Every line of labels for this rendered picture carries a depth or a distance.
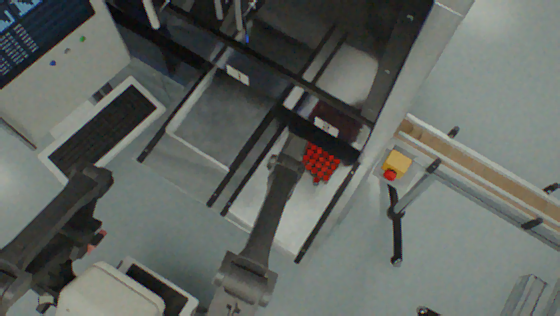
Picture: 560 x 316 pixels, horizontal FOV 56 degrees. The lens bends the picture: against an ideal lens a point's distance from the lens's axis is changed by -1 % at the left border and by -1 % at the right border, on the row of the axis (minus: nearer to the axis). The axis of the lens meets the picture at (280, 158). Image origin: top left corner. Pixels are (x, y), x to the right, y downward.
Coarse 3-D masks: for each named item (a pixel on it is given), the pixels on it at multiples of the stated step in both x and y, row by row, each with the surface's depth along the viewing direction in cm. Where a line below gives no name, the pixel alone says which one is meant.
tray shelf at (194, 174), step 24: (144, 144) 183; (168, 144) 183; (264, 144) 184; (312, 144) 184; (336, 144) 184; (168, 168) 181; (192, 168) 181; (216, 168) 181; (240, 168) 181; (360, 168) 182; (192, 192) 178; (336, 192) 179; (336, 216) 176
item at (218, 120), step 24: (216, 72) 192; (192, 96) 187; (216, 96) 189; (240, 96) 189; (264, 96) 189; (192, 120) 186; (216, 120) 186; (240, 120) 186; (192, 144) 181; (216, 144) 183; (240, 144) 183
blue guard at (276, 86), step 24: (120, 0) 180; (168, 24) 174; (192, 48) 180; (216, 48) 168; (240, 72) 173; (264, 72) 163; (288, 96) 168; (312, 96) 158; (312, 120) 173; (336, 120) 163; (360, 144) 168
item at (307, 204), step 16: (256, 176) 180; (304, 176) 180; (336, 176) 180; (240, 192) 175; (256, 192) 178; (304, 192) 178; (320, 192) 178; (240, 208) 176; (256, 208) 176; (288, 208) 177; (304, 208) 177; (320, 208) 177; (288, 224) 175; (304, 224) 175; (288, 240) 173; (304, 240) 170
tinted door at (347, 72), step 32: (256, 0) 132; (288, 0) 124; (320, 0) 117; (352, 0) 110; (384, 0) 104; (256, 32) 146; (288, 32) 136; (320, 32) 128; (352, 32) 120; (384, 32) 113; (416, 32) 107; (288, 64) 151; (320, 64) 141; (352, 64) 132; (352, 96) 146
